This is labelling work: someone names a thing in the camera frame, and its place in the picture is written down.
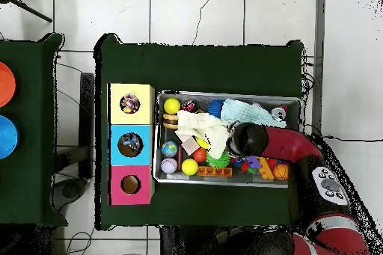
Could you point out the grey floor foot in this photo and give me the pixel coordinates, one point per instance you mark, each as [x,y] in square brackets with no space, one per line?
[70,190]

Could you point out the white toy baseball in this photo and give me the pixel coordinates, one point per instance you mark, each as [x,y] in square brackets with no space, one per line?
[169,166]

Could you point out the black upright panel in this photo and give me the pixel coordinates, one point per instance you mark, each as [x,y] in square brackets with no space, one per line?
[86,123]

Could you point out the cream waffle cloth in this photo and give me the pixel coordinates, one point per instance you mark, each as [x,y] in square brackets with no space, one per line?
[203,126]

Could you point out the dark green table cloth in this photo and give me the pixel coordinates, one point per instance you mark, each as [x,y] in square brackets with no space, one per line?
[27,177]
[197,69]

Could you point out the small polka dot paper ball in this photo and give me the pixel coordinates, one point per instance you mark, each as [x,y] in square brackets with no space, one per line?
[129,104]

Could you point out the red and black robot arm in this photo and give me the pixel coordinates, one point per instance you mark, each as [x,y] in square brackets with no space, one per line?
[284,144]

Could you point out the wooden box three round holes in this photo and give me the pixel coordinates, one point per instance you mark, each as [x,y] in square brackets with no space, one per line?
[116,114]

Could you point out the orange round bowl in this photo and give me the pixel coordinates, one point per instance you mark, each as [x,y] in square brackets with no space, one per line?
[6,84]

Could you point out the brown toy burger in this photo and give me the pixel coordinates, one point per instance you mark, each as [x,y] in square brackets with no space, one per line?
[170,121]

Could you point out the orange toy basketball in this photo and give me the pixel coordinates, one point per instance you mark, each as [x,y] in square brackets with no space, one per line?
[280,171]

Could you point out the blue round bowl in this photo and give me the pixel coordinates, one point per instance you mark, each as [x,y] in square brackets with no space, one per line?
[6,136]

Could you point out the yellow ball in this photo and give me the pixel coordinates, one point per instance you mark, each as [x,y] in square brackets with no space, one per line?
[172,106]
[190,166]

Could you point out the dark tripod leg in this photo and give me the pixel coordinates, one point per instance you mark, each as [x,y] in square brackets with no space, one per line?
[30,11]

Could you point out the orange rubber toy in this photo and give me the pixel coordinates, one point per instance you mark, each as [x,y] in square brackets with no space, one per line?
[215,171]

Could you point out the mint waffle cloth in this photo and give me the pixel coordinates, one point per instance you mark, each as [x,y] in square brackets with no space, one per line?
[248,114]

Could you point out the small globe ball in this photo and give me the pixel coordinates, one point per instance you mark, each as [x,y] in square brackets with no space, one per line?
[169,149]

